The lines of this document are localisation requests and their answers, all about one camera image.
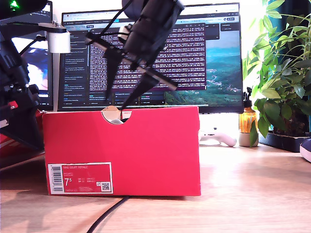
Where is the narrow black computer monitor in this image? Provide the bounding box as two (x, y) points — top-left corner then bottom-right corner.
(0, 1), (54, 111)

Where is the green leafy houseplant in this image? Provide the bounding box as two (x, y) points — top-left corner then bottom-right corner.
(242, 0), (311, 148)

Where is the amber pump bottle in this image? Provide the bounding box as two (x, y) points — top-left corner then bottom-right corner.
(239, 86), (258, 134)

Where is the small white pot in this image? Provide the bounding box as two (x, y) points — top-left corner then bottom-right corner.
(238, 132), (259, 148)

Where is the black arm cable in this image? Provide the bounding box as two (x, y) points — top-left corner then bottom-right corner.
(85, 0), (134, 46)

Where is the red Nike shoebox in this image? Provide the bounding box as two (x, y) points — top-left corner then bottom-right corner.
(0, 106), (202, 197)

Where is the wide black computer monitor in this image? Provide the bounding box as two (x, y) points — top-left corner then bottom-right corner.
(57, 2), (244, 114)

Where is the black table cable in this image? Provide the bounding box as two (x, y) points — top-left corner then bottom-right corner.
(86, 196), (131, 233)

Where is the white game controller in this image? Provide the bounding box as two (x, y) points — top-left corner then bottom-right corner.
(199, 128), (238, 148)

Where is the black plant tray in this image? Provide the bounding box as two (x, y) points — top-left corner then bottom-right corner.
(258, 132), (311, 153)

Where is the black camera cable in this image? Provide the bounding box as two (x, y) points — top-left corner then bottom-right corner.
(18, 35), (48, 56)

